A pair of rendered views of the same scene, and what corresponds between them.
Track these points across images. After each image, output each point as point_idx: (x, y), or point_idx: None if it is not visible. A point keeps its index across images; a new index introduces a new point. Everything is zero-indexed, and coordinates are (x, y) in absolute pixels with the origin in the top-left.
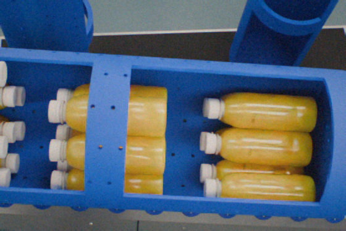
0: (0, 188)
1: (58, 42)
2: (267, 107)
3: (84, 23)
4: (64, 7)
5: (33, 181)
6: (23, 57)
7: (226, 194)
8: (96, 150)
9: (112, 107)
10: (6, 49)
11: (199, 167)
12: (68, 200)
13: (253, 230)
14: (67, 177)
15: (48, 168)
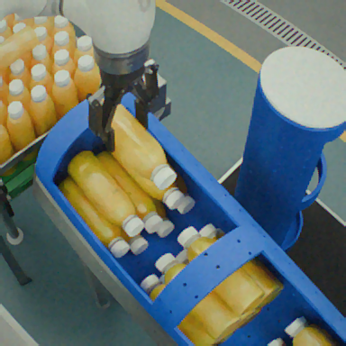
0: (107, 251)
1: (273, 189)
2: None
3: (305, 192)
4: (294, 167)
5: (141, 270)
6: (199, 180)
7: None
8: (180, 284)
9: (218, 266)
10: (197, 165)
11: None
12: (141, 299)
13: None
14: (157, 286)
15: (159, 271)
